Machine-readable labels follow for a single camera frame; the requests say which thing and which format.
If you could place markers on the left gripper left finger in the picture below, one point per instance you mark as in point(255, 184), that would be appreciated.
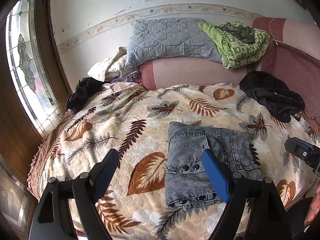
point(52, 218)

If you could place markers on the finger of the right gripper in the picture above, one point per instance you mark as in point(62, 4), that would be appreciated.
point(303, 150)

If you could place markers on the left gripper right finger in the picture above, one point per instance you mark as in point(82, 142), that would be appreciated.
point(267, 219)

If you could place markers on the grey washed denim pants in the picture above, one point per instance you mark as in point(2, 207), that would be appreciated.
point(187, 184)

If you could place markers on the person right hand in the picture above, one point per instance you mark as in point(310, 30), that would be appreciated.
point(313, 209)

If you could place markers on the black garment right side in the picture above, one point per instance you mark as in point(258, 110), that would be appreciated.
point(271, 92)

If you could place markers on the black garment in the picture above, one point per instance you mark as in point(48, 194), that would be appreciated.
point(85, 89)
point(271, 92)

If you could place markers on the pink padded headboard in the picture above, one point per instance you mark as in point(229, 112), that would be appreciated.
point(292, 56)

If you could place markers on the green patterned folded blanket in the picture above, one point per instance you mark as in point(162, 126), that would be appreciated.
point(234, 53)

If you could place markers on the leaf pattern quilted bedspread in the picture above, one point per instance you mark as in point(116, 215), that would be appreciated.
point(135, 121)

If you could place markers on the dark grey crumpled cloth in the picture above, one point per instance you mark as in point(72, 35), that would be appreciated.
point(238, 30)

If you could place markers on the stained glass wooden door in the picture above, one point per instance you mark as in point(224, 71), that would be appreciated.
point(34, 90)

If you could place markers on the black garment left side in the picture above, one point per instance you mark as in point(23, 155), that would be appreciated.
point(85, 89)

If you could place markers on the cream pillow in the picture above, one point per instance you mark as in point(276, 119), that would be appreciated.
point(110, 68)

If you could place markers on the purple package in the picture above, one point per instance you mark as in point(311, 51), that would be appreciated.
point(129, 77)

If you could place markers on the grey quilted pillow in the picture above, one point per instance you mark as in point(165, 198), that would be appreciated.
point(169, 37)

